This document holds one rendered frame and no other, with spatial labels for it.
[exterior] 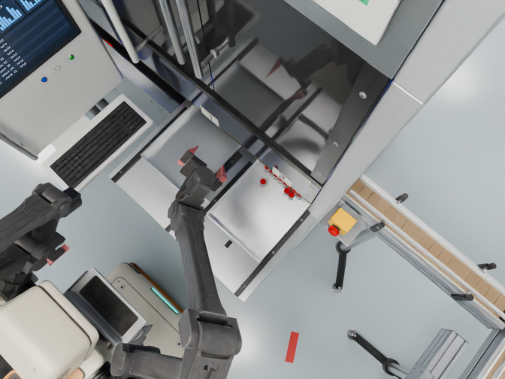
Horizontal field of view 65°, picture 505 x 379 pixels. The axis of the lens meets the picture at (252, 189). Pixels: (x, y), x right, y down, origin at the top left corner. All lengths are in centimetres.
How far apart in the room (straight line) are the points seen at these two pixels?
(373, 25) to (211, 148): 107
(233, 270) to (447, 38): 110
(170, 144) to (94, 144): 32
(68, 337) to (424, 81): 90
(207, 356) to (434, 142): 224
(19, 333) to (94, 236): 151
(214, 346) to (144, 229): 174
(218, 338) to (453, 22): 59
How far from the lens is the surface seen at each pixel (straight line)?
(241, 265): 144
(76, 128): 181
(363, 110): 73
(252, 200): 147
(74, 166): 173
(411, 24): 55
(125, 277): 213
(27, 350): 106
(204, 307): 78
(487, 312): 159
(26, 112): 163
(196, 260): 88
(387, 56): 60
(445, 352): 196
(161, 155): 156
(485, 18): 50
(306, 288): 234
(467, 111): 293
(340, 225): 134
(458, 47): 53
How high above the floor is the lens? 232
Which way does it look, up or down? 75 degrees down
